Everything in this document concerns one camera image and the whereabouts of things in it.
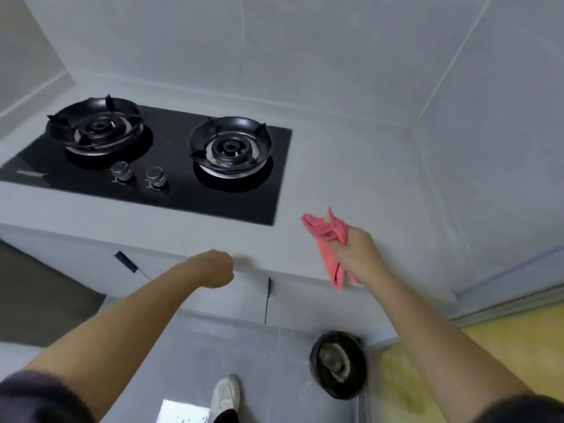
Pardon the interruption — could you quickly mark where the silver hob control knob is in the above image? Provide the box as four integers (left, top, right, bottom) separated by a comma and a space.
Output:
110, 161, 134, 183
145, 166, 168, 189

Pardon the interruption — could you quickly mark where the black glass gas hob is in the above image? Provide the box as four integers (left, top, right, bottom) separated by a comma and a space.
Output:
0, 105, 293, 226

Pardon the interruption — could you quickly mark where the grey cabinet door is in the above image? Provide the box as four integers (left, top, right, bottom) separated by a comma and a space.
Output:
264, 277, 399, 348
128, 251, 270, 325
0, 226, 152, 300

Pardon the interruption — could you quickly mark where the dark short sleeve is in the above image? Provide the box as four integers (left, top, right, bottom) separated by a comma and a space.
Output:
0, 370, 95, 423
474, 394, 564, 423

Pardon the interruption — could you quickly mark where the pink cleaning cloth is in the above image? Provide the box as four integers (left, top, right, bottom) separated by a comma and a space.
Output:
301, 208, 363, 291

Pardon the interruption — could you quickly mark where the person's left forearm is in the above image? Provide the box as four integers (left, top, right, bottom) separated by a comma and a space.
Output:
24, 259, 208, 421

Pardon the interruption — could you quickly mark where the person's left hand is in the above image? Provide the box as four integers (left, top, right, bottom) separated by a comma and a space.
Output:
189, 249, 235, 289

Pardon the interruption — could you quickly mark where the person's right hand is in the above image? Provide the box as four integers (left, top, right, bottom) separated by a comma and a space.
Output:
324, 209, 390, 287

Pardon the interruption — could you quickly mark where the person's right forearm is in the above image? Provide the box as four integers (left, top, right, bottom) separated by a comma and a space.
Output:
359, 271, 534, 423

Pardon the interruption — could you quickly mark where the white sneaker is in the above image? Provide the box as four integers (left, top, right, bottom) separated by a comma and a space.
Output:
209, 375, 241, 423

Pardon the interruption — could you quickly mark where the black burner pan support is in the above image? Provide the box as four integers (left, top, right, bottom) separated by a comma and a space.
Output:
186, 116, 273, 174
46, 94, 145, 156

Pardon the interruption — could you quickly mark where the black waste bin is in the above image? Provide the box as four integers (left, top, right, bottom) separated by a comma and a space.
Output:
309, 330, 368, 401

